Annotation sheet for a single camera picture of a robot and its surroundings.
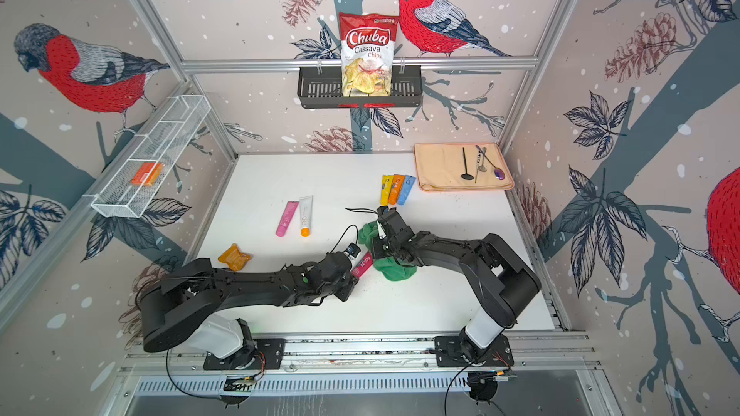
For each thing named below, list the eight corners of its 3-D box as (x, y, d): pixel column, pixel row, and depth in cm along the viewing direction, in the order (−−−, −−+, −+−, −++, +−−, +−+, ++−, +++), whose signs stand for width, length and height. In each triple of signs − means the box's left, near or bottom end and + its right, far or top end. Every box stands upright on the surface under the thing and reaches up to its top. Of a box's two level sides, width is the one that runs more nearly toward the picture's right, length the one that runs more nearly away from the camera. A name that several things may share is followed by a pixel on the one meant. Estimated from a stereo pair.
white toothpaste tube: (299, 238, 98) (298, 235, 96) (300, 200, 108) (299, 197, 107) (313, 236, 99) (311, 233, 97) (312, 199, 109) (311, 195, 107)
